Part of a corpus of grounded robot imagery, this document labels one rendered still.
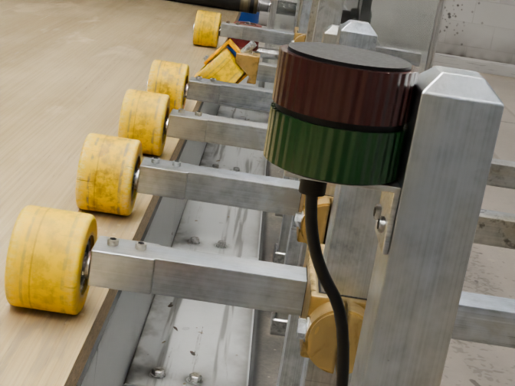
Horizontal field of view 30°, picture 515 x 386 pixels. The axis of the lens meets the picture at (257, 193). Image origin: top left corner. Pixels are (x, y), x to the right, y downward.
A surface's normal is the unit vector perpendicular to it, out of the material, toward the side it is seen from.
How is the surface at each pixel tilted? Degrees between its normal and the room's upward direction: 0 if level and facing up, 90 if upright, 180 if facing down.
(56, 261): 67
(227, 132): 90
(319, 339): 90
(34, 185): 0
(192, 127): 90
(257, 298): 90
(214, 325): 0
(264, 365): 0
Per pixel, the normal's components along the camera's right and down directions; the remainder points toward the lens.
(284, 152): -0.72, 0.10
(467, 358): 0.15, -0.95
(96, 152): 0.09, -0.51
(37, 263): 0.01, 0.00
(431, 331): -0.03, 0.29
